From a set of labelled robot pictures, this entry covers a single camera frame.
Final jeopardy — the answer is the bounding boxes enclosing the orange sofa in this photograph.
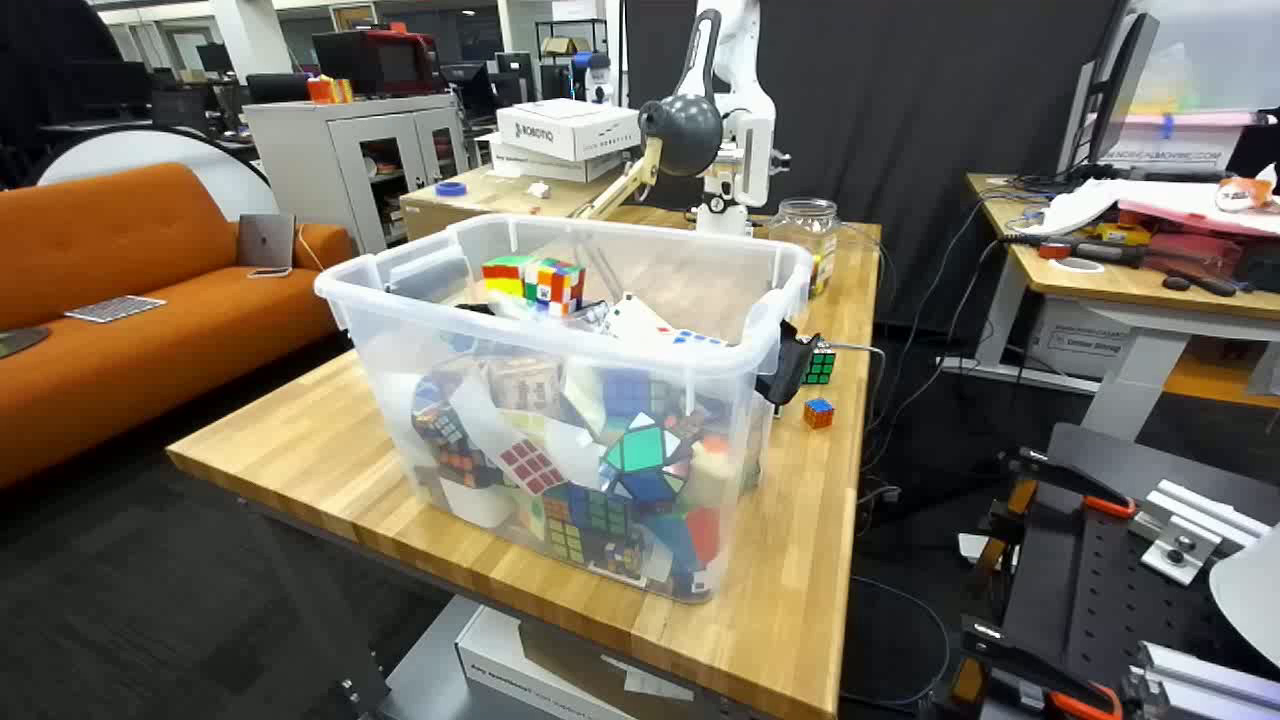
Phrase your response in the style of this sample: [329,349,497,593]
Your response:
[0,161,362,491]

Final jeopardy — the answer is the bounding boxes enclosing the flat white box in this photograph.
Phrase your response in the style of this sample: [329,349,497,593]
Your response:
[480,132,632,188]

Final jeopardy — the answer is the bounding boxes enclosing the flat grey pad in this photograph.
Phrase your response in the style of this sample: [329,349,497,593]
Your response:
[59,292,173,329]

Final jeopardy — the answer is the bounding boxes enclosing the beige puzzle cube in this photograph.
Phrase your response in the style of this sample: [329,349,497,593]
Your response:
[483,357,564,418]

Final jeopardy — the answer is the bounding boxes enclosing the red and white puzzle cube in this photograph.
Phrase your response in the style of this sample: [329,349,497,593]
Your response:
[497,438,568,502]

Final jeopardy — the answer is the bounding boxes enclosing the white papers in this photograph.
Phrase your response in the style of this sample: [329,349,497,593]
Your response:
[1004,176,1133,244]

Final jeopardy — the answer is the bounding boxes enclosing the white box under table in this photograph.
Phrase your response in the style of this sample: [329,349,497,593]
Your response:
[454,601,752,720]

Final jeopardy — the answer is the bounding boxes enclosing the wooden desk with white legs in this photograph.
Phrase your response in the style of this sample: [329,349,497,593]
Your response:
[931,168,1280,445]

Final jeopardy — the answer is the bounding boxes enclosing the rainbow striped puzzle cube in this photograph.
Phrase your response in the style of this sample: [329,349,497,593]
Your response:
[478,254,593,322]

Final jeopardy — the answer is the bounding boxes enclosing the small green cube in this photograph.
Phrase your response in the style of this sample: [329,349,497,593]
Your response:
[795,349,841,391]

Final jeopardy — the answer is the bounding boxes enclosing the teal megaminx puzzle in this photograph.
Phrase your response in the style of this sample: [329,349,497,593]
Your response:
[601,413,671,479]

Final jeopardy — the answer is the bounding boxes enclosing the black perforated panel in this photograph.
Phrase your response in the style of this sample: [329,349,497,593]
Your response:
[995,421,1280,697]

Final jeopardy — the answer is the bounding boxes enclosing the orange object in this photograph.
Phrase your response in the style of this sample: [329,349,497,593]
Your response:
[306,74,362,110]

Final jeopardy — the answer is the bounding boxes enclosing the aluminium extrusion piece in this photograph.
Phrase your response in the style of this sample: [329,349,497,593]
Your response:
[1133,477,1276,593]

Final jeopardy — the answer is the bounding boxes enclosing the green and yellow puzzle cube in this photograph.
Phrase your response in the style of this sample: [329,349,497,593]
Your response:
[535,484,632,572]

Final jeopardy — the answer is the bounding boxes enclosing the black clamp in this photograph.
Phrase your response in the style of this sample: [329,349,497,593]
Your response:
[752,316,821,413]

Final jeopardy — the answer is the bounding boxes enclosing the red and blue puzzle cube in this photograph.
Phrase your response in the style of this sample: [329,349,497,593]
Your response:
[676,503,734,596]

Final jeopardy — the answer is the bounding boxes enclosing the dark red machine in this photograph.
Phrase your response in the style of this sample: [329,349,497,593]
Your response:
[313,22,447,101]

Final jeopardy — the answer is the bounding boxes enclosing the orange handled clamp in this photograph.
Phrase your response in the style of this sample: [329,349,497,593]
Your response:
[953,625,1133,720]
[1004,448,1140,529]

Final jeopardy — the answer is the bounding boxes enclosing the white cabinet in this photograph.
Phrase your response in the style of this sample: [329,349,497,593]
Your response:
[239,90,471,255]

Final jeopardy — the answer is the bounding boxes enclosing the white curved plate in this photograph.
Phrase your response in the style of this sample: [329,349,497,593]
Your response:
[1205,522,1280,671]

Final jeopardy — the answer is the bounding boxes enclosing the dark multicolour puzzle cube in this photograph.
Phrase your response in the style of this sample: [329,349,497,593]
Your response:
[407,398,505,491]

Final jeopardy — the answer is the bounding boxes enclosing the black curtain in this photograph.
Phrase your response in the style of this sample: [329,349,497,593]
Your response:
[625,0,1138,343]

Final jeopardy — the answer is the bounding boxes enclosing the white cardboard box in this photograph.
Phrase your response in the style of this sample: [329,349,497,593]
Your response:
[494,97,646,164]

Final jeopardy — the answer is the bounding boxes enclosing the white round table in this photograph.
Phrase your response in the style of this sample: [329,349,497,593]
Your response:
[33,124,279,223]

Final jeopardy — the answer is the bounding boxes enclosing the white upright machine column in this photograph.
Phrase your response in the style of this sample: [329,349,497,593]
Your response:
[671,0,782,235]

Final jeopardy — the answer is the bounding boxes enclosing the grey tablet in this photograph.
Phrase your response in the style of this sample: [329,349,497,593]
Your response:
[235,214,297,277]

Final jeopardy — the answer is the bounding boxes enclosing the white metal rails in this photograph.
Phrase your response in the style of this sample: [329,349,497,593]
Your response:
[1133,638,1280,720]

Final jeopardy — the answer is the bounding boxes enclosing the black computer monitor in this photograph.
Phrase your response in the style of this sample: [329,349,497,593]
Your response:
[1055,6,1166,183]

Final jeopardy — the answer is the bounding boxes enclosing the dark flat object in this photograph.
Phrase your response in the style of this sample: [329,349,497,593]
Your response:
[0,325,57,362]

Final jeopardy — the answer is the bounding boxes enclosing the red tool case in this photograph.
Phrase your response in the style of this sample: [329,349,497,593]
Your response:
[1116,195,1280,292]

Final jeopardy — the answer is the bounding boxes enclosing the clear plastic storage bin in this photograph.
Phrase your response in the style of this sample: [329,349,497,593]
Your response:
[313,214,821,603]

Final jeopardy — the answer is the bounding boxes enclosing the plain white cube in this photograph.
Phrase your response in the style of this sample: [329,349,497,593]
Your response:
[437,477,517,533]

